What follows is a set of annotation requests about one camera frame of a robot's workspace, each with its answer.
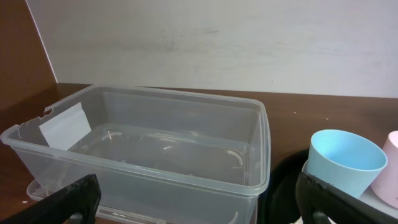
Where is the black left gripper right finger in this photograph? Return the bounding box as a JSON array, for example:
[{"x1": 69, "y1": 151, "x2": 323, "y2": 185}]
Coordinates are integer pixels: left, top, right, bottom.
[{"x1": 294, "y1": 171, "x2": 398, "y2": 224}]

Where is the clear plastic waste bin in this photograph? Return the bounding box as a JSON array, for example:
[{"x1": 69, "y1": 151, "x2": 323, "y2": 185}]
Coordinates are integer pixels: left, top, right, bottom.
[{"x1": 1, "y1": 85, "x2": 271, "y2": 223}]

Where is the white label on bin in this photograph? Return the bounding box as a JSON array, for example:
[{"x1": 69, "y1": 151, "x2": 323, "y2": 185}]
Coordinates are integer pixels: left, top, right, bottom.
[{"x1": 39, "y1": 103, "x2": 91, "y2": 151}]

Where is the pink cup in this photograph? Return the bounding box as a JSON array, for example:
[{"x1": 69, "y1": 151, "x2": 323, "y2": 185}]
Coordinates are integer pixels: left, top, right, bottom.
[{"x1": 371, "y1": 131, "x2": 398, "y2": 208}]

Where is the round black tray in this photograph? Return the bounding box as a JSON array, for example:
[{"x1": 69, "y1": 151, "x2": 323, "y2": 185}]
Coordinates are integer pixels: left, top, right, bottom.
[{"x1": 256, "y1": 149, "x2": 308, "y2": 224}]

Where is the light blue cup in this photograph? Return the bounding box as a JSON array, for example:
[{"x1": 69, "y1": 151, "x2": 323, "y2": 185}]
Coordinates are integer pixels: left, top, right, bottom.
[{"x1": 305, "y1": 129, "x2": 388, "y2": 198}]

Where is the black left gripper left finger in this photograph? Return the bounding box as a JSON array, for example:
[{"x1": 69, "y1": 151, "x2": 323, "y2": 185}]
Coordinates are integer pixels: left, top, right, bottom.
[{"x1": 1, "y1": 174, "x2": 101, "y2": 224}]

